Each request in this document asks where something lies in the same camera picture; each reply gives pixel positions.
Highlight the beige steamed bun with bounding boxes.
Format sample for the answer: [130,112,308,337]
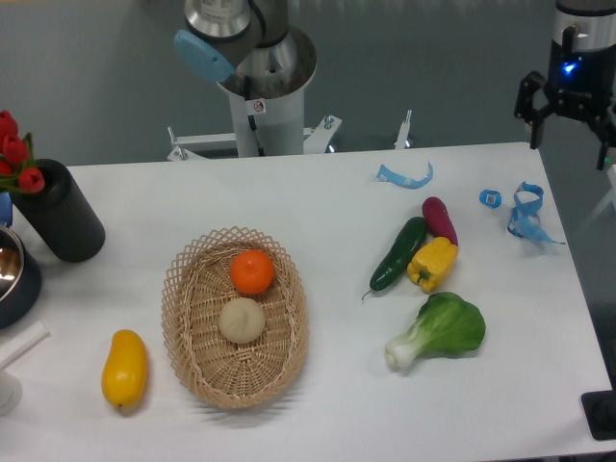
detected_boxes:
[218,297,266,344]

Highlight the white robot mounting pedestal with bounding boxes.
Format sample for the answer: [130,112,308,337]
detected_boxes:
[166,76,414,163]

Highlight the green bok choy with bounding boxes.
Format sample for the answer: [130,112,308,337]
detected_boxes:
[385,292,486,370]

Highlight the woven wicker basket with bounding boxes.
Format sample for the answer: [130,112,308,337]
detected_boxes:
[162,226,309,409]

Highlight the red tulip flowers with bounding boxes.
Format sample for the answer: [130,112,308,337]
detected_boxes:
[1,110,45,194]

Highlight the black cylindrical vase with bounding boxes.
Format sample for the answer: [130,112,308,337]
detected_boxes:
[11,159,106,263]

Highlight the tangled blue tape ribbon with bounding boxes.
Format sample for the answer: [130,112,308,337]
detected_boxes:
[507,182,565,244]

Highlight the purple eggplant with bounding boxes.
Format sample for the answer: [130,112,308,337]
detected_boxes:
[422,196,459,246]

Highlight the black device at table edge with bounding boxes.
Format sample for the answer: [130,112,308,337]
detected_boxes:
[581,390,615,441]

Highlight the orange fruit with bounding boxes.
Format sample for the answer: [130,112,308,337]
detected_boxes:
[230,249,275,295]

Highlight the green cucumber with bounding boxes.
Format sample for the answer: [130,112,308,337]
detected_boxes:
[362,217,427,298]

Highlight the yellow mango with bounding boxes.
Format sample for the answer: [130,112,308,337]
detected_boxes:
[101,329,148,409]

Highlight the white frame at right edge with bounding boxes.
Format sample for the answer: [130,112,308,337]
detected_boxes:
[574,165,616,239]

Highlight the dark bowl with metal inside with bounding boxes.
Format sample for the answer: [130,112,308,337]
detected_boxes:
[1,226,42,329]

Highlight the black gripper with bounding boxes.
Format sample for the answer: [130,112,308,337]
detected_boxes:
[514,45,615,170]

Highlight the blue tape strip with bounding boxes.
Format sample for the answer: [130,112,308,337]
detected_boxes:
[373,162,434,190]

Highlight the yellow bell pepper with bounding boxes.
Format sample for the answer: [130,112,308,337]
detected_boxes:
[406,237,458,293]

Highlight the blue object at left edge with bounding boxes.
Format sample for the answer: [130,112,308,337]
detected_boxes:
[0,192,13,227]

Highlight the small blue tape roll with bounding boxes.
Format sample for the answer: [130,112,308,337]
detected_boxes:
[479,189,502,209]

